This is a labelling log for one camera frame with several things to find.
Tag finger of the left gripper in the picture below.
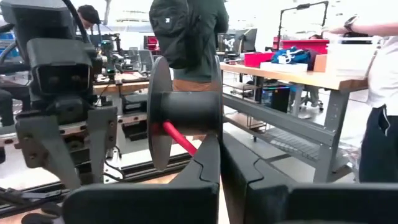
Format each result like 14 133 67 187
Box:
86 105 119 185
14 113 82 191

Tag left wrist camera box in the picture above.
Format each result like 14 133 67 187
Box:
26 38 104 105

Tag large red bin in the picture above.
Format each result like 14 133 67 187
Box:
280 39 330 56

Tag person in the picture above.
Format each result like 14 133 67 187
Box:
148 0 230 93
76 4 102 34
322 14 398 184

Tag clear plastic storage container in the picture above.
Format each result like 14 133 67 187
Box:
327 36 379 77

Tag blue bag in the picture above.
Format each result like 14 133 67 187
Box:
271 46 312 65

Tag small cardboard box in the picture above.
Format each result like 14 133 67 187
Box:
313 54 328 73

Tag white flat box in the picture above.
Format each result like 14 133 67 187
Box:
260 62 308 73

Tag small red bin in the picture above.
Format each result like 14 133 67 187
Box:
244 52 275 68

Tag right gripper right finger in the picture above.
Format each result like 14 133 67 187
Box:
220 132 398 224

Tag black camera gantry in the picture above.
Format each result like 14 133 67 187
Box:
275 1 330 50

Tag black computer tower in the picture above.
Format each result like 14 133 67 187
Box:
262 85 292 114

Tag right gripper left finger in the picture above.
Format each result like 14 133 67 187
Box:
62 133 222 224

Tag black computer monitor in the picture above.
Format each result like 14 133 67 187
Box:
238 28 259 54

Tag dark backpack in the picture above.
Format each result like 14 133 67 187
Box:
148 0 200 70

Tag black wrist watch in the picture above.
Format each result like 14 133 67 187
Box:
343 15 359 32

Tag red cord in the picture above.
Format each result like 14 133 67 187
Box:
160 120 199 157

